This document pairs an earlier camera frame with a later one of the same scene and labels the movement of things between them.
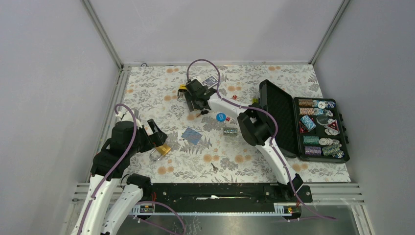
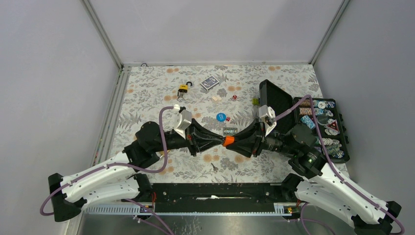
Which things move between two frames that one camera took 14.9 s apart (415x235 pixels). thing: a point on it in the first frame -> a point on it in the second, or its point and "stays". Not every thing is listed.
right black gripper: [189, 99] -> [253, 146]
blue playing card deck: [210, 82] stays
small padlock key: [215, 168] stays
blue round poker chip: [220, 117] stays
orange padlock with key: [203, 112] -> [228, 140]
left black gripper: [158, 137] -> [202, 144]
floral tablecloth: [207, 147] stays
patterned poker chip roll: [230, 131] stays
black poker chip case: [311, 129] stays
